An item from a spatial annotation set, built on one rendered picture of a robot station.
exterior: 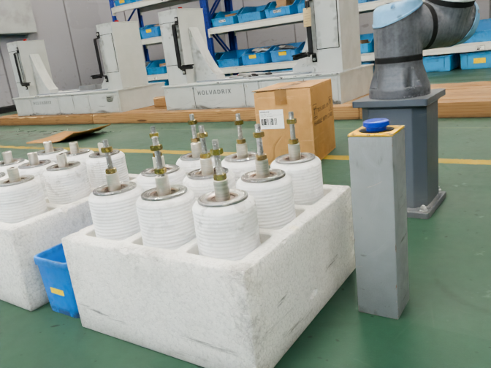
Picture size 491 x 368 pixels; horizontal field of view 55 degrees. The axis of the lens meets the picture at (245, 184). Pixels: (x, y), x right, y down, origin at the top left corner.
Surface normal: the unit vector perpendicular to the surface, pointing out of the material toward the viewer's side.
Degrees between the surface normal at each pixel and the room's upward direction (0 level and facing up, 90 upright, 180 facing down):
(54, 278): 92
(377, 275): 90
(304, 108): 90
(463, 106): 90
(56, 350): 0
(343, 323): 0
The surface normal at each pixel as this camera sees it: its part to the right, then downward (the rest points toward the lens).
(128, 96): 0.82, 0.06
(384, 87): -0.71, -0.03
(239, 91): -0.57, 0.29
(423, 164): 0.18, 0.25
